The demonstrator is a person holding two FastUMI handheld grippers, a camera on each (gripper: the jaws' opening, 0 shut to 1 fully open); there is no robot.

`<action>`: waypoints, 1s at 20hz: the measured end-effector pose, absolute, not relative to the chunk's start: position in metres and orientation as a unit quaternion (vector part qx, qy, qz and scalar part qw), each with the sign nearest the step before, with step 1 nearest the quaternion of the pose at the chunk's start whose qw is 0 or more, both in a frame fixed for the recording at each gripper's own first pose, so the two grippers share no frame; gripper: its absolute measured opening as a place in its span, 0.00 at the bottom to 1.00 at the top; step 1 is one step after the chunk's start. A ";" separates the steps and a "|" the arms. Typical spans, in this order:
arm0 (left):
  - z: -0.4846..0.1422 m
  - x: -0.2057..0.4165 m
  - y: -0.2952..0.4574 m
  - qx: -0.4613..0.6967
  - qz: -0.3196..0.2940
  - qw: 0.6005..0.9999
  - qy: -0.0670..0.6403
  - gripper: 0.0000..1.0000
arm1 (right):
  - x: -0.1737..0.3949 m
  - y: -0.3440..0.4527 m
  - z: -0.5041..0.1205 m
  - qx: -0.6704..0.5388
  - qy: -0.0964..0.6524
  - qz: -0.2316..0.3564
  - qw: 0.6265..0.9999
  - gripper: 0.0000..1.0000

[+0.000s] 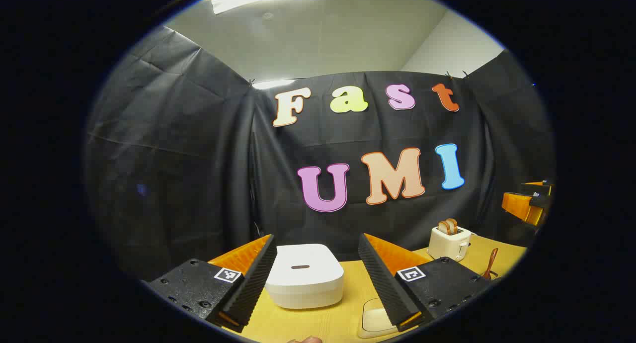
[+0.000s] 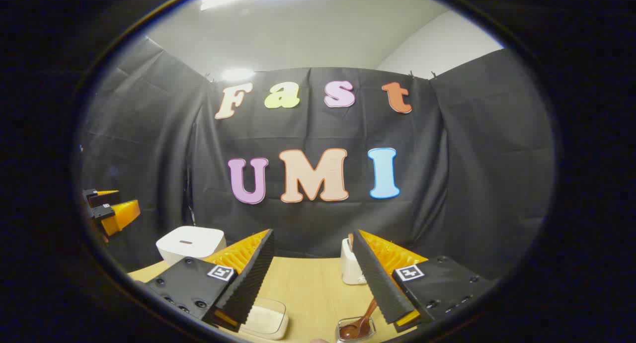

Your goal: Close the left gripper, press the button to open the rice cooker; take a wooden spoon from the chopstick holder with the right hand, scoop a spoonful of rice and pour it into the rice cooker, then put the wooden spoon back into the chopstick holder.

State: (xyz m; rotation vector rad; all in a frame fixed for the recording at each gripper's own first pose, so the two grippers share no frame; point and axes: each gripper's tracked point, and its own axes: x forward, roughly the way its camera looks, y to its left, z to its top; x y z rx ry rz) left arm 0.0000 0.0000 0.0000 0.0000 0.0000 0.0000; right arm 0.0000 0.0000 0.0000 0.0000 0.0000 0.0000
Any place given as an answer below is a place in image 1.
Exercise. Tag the brown wooden spoon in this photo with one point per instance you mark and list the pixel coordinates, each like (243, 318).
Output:
(491, 261)

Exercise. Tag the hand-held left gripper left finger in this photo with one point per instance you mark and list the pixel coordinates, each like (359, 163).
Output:
(251, 283)

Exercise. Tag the brown bread slice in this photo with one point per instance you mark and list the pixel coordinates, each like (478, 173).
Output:
(443, 228)
(452, 225)

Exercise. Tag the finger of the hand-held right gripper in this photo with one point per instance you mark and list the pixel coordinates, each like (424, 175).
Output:
(516, 206)
(536, 186)

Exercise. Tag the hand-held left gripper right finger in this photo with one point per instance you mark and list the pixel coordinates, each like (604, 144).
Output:
(380, 281)

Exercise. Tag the white toaster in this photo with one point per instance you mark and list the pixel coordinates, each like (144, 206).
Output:
(447, 243)

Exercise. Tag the clear square chopstick holder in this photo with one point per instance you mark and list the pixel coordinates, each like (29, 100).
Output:
(495, 275)

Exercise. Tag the white rice cooker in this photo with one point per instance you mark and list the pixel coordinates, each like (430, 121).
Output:
(303, 276)

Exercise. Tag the black backdrop cloth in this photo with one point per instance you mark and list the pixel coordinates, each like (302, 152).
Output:
(198, 159)

